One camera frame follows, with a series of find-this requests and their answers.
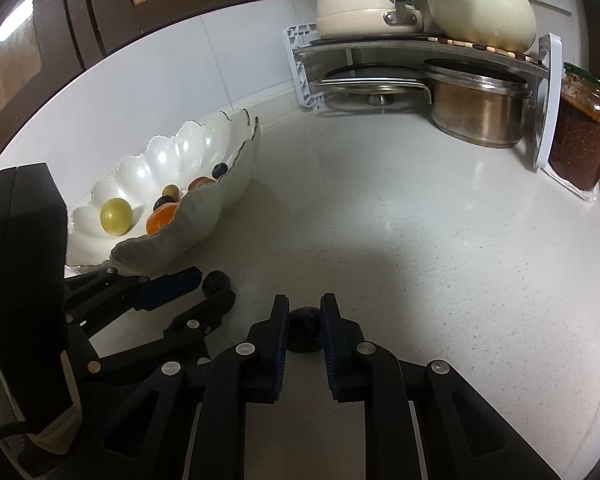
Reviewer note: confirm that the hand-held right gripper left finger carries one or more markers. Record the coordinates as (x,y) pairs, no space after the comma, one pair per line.
(280,350)

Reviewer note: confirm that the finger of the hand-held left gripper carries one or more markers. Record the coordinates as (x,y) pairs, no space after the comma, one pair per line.
(200,322)
(172,285)

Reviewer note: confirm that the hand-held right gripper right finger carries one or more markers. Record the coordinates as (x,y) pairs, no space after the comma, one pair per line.
(328,350)

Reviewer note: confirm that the black plum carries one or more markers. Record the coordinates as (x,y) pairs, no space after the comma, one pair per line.
(305,330)

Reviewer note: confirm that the dark cherry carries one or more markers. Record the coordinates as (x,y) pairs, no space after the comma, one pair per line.
(216,283)

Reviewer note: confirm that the orange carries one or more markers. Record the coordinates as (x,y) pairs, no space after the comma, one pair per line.
(161,221)

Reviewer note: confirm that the red date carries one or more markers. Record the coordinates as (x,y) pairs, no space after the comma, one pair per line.
(162,203)
(200,183)

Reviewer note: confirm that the green plum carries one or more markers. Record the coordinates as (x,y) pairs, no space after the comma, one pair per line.
(116,216)

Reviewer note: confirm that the yellow-brown longan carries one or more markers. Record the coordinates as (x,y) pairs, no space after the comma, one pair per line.
(170,191)

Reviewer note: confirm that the white scalloped bowl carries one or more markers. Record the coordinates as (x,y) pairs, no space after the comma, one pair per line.
(145,170)

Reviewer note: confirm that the blueberry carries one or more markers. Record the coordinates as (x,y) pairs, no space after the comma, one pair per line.
(220,170)

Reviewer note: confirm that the glass pan lid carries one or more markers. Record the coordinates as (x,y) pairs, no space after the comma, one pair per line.
(375,85)

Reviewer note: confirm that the brown wooden window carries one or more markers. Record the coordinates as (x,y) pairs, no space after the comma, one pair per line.
(80,10)

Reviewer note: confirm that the stainless steel pot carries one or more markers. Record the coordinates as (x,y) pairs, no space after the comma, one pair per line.
(475,105)

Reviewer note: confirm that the white jar coaster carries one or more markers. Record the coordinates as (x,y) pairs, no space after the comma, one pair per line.
(572,191)

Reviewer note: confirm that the white metal shelf rack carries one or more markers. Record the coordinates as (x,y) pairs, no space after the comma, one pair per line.
(380,46)

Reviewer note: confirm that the cream saucepan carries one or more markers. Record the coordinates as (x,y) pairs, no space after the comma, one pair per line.
(352,10)

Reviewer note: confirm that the jar of red sauce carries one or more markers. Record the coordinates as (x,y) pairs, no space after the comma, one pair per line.
(582,130)

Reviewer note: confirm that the wooden bead trivet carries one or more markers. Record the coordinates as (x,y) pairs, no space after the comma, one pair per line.
(480,46)

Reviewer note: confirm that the cream ceramic pot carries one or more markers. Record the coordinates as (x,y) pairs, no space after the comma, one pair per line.
(480,10)

